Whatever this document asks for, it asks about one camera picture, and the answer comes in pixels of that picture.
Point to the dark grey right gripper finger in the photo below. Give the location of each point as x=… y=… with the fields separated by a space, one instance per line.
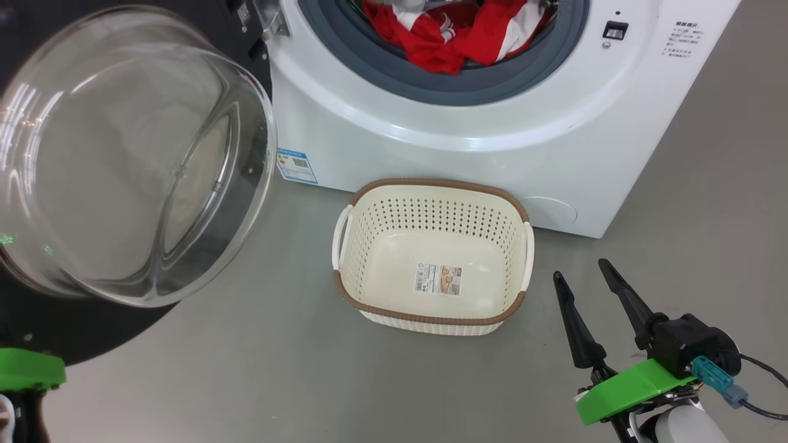
x=634 y=314
x=582 y=341

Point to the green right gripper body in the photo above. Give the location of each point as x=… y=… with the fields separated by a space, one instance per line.
x=628 y=387

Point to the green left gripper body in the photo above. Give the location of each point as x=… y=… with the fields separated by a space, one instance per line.
x=31 y=369

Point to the glass washer door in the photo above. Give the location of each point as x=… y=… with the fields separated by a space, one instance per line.
x=123 y=160

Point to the red and white basketball jersey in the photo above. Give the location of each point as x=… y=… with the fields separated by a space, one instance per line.
x=431 y=43

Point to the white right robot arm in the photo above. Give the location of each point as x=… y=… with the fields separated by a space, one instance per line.
x=689 y=427

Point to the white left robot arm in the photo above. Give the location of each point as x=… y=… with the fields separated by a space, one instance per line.
x=5 y=421

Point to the cream plastic laundry basket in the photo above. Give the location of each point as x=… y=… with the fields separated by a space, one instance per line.
x=431 y=246

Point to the white front-load washing machine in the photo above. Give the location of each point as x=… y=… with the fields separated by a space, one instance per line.
x=468 y=129

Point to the blue energy label sticker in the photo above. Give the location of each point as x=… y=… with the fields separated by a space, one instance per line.
x=297 y=165

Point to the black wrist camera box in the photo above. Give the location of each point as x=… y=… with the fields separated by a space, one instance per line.
x=689 y=338

